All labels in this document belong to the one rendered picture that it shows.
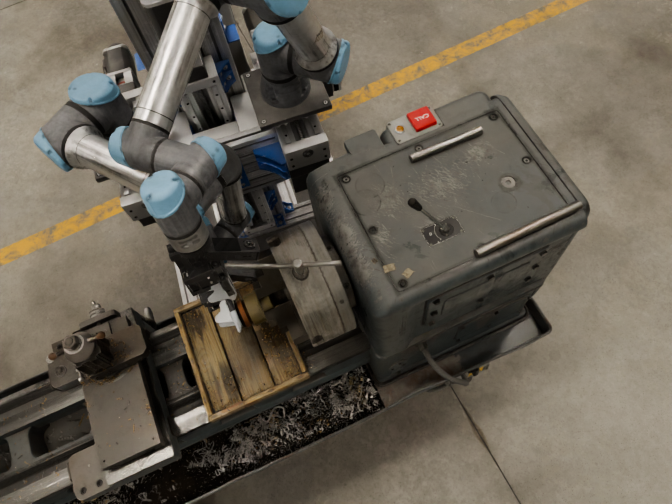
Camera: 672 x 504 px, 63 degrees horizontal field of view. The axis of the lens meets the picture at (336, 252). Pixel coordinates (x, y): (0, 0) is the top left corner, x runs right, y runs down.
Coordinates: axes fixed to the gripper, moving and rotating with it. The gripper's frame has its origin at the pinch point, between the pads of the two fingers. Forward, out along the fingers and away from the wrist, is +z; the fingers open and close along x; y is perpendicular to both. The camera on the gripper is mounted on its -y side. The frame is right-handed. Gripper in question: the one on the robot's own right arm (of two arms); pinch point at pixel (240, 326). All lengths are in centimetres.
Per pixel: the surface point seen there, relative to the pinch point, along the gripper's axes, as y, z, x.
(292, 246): -20.1, -8.2, 14.7
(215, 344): 11.2, -5.8, -19.8
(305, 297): -18.2, 4.9, 12.9
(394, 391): -34, 22, -54
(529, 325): -87, 20, -55
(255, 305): -5.7, -2.3, 3.6
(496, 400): -77, 33, -109
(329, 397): -13, 15, -50
